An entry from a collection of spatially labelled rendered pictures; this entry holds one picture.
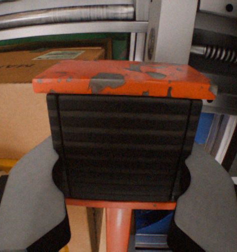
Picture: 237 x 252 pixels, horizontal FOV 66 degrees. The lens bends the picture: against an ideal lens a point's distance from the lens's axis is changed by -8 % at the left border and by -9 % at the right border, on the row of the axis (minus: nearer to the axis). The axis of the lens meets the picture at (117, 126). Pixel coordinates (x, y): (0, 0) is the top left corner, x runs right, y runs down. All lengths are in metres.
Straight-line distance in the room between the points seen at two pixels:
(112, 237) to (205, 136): 0.23
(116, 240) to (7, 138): 0.22
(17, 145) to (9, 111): 0.06
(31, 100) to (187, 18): 0.21
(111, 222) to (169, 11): 0.19
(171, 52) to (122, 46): 1.00
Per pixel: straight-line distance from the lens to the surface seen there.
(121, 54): 1.19
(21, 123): 0.31
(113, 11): 0.63
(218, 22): 0.23
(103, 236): 1.24
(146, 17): 0.59
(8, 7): 0.81
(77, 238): 0.48
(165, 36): 0.19
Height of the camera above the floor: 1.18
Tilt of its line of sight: 62 degrees down
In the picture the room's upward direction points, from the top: 175 degrees counter-clockwise
